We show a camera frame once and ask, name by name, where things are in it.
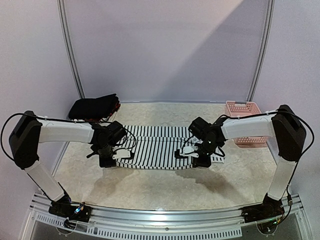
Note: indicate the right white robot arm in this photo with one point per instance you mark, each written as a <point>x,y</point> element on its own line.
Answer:
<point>282,124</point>

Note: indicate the black white striped garment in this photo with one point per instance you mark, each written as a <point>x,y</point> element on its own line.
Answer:
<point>154,147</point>

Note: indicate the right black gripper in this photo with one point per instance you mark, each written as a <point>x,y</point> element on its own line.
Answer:
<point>201,161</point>

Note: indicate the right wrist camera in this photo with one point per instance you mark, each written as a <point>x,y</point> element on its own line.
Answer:
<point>186,152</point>

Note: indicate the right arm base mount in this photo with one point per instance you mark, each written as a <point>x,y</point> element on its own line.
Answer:
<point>268,209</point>

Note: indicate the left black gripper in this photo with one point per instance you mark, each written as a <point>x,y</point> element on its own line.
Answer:
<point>104,163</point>

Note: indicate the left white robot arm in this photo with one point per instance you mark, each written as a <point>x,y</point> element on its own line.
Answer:
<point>32,131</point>

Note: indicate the pink plastic basket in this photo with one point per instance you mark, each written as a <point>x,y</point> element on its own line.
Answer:
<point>246,123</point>

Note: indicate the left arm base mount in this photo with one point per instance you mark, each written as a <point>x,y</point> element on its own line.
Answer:
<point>74,211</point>

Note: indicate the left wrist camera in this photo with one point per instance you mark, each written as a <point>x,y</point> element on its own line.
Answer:
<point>121,153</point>

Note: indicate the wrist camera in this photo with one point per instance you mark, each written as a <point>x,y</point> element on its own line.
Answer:
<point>186,152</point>
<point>121,153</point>

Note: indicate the left aluminium frame post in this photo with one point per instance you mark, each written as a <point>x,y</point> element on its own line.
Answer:
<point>62,11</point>

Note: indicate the aluminium frame post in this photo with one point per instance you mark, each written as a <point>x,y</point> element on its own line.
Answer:
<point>262,49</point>
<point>62,11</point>

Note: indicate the black t-shirt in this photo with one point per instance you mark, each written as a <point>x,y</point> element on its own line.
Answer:
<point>94,108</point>

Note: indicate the aluminium front rail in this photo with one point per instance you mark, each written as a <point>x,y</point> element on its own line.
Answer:
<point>128,224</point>

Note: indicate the right aluminium frame post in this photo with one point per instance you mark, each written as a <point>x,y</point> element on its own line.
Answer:
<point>262,49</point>

